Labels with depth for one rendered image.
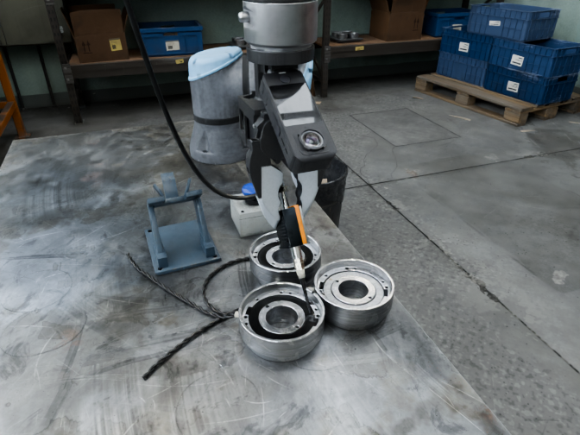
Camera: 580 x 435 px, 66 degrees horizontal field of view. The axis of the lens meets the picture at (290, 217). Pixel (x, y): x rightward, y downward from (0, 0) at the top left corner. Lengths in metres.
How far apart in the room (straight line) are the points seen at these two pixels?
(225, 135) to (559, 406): 1.31
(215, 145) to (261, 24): 0.58
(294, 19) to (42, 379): 0.47
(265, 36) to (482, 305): 1.64
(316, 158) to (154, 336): 0.32
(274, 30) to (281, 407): 0.38
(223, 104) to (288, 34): 0.55
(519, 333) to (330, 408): 1.44
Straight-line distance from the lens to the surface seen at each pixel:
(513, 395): 1.68
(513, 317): 1.96
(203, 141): 1.03
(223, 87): 0.98
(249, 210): 0.74
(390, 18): 4.63
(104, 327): 0.64
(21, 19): 4.28
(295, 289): 0.59
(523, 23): 4.23
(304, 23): 0.47
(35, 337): 0.66
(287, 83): 0.48
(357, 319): 0.57
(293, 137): 0.43
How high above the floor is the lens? 1.22
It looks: 31 degrees down
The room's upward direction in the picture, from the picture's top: straight up
